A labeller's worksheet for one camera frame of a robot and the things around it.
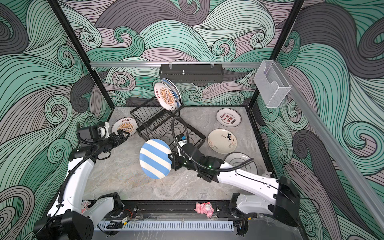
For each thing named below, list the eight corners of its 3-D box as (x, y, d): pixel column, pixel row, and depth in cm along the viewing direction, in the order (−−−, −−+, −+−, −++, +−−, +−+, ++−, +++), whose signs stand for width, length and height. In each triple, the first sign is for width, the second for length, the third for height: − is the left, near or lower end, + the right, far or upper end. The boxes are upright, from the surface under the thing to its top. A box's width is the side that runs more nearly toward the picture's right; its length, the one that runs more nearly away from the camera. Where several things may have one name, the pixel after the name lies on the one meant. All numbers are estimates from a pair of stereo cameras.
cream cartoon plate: (209, 153, 95) (209, 152, 94) (206, 130, 108) (207, 128, 106) (238, 153, 95) (239, 152, 94) (233, 130, 108) (233, 128, 106)
